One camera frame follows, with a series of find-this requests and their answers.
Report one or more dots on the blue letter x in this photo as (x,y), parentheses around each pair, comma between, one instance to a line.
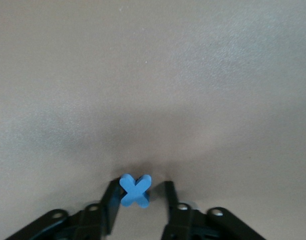
(135,191)

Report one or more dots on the brown table cover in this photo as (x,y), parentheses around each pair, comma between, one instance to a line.
(152,75)

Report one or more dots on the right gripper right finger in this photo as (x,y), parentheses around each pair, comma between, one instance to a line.
(192,225)

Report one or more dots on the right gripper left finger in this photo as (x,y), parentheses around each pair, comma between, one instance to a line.
(92,220)

